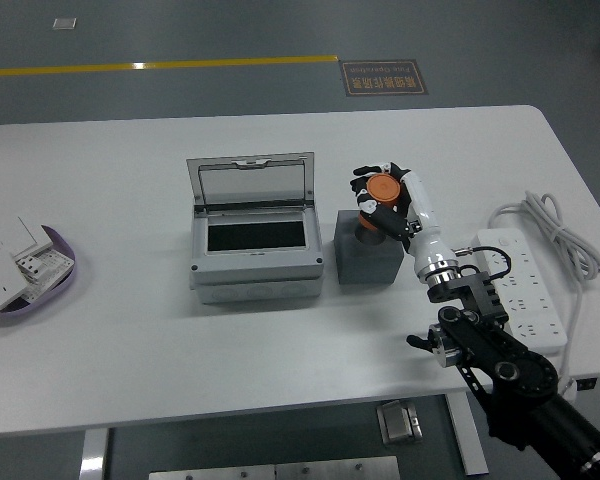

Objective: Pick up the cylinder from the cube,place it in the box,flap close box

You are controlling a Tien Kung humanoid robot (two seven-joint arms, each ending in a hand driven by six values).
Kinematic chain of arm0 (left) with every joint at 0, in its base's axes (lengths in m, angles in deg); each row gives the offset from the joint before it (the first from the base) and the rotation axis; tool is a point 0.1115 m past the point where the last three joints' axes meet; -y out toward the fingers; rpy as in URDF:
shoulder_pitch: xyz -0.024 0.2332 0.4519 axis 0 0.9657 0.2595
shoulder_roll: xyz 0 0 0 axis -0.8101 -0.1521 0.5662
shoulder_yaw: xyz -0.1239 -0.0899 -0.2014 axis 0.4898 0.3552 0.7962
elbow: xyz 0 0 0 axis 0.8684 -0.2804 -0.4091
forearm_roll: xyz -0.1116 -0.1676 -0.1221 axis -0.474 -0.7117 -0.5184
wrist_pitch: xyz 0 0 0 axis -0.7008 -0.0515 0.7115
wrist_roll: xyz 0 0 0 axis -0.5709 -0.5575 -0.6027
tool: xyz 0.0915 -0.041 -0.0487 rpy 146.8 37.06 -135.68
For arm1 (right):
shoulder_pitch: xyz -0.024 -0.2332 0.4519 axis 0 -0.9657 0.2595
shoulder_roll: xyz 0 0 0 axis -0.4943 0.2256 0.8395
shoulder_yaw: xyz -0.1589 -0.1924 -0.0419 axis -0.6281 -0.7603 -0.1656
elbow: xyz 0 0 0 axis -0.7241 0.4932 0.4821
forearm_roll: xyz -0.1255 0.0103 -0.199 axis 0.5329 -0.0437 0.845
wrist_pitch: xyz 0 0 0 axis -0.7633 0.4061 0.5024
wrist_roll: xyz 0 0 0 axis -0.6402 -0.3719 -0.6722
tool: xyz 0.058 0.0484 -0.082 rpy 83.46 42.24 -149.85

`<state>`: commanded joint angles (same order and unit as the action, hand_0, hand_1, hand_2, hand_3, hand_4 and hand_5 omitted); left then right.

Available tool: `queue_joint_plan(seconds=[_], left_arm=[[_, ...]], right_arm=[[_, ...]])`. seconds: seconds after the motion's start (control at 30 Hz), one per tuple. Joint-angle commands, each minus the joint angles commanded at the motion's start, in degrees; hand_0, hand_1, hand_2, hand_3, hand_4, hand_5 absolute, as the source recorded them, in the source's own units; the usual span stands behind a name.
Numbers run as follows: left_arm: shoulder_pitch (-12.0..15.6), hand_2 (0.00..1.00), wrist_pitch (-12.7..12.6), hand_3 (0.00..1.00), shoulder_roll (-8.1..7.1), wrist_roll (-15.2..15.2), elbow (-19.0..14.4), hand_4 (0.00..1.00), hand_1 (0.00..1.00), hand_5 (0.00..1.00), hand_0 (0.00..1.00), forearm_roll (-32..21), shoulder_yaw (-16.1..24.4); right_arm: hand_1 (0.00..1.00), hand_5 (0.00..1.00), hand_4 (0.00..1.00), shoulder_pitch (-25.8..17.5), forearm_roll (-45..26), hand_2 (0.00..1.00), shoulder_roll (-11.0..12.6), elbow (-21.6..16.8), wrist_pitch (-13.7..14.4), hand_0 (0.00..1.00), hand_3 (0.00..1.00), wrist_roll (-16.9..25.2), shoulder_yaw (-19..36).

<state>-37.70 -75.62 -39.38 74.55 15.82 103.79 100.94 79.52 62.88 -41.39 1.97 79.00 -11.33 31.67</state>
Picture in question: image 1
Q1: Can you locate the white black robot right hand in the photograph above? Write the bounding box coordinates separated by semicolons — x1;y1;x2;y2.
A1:
349;161;457;278

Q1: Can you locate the orange cylinder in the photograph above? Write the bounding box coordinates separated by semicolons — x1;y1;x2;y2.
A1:
357;173;405;231

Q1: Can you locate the transparent hinged box lid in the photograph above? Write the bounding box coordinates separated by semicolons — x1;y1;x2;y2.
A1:
186;152;316;210

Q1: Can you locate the grey plastic junction box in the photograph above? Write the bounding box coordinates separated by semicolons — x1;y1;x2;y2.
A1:
188;202;326;306

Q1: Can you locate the grey cube with round hole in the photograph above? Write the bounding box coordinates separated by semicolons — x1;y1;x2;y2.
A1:
334;209;406;286

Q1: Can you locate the white power strip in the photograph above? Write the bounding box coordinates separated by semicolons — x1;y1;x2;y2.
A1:
469;228;569;352

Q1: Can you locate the brown floor sign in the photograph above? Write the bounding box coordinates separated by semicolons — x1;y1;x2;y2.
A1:
340;59;429;98

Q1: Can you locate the metal foot pedal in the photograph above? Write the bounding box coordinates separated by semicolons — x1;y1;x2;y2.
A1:
376;399;424;446

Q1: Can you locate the white table leg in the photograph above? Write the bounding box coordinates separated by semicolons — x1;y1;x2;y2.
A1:
78;428;111;480
444;392;491;477

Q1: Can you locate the yellow floor tape line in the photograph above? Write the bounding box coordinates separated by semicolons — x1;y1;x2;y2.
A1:
0;54;341;79

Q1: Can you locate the purple plastic tray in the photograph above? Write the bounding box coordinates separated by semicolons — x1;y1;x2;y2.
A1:
0;224;78;327

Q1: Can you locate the white socket module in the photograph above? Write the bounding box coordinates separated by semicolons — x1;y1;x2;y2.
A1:
13;249;76;302

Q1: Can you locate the white power cable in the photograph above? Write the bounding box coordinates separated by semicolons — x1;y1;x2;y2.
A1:
488;190;600;397

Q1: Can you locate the metal base plate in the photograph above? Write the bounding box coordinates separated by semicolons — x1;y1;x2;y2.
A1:
148;455;402;480

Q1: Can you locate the white rocker switch panel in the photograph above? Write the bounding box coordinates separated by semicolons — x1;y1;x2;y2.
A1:
0;215;54;264

